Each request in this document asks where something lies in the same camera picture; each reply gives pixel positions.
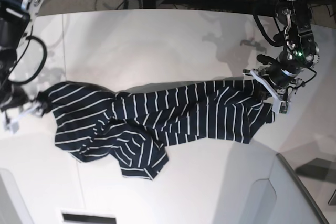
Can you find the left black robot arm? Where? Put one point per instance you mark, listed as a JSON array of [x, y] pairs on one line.
[[296, 39]]

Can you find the navy white striped t-shirt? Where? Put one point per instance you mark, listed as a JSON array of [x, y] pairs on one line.
[[135, 128]]

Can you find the grey robot base cover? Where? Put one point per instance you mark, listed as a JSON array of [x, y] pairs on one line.
[[13, 207], [259, 186]]

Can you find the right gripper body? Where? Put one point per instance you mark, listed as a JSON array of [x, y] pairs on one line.
[[15, 97]]

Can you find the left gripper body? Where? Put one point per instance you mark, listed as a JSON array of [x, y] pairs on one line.
[[279, 75]]

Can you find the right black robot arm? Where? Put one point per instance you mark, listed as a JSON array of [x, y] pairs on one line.
[[17, 19]]

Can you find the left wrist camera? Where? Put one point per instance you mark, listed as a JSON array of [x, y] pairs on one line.
[[281, 107]]

